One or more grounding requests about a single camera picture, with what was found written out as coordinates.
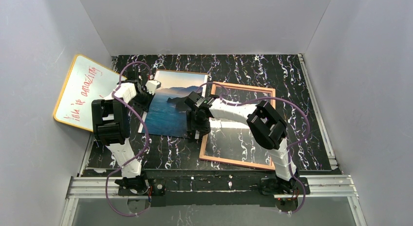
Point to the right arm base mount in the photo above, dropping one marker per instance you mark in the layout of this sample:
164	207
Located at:
289	190

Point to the pink wooden picture frame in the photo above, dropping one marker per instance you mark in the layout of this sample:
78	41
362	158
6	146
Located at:
206	147

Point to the yellow-framed whiteboard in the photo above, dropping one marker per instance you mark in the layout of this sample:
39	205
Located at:
86	81

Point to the aluminium rail front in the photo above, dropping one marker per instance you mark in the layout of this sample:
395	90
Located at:
175	188

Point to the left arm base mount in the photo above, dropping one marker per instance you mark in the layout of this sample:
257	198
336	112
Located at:
141	186

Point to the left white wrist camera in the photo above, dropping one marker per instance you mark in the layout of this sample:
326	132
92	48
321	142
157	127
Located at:
152	86

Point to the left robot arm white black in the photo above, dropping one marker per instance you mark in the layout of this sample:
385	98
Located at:
110	120

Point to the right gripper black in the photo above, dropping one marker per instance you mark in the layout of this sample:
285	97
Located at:
197	122

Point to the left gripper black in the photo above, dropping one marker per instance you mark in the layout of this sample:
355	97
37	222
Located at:
140	100

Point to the seascape photo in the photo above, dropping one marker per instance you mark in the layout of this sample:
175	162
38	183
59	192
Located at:
167	112

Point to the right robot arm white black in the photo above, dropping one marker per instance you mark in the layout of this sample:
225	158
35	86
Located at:
265	123

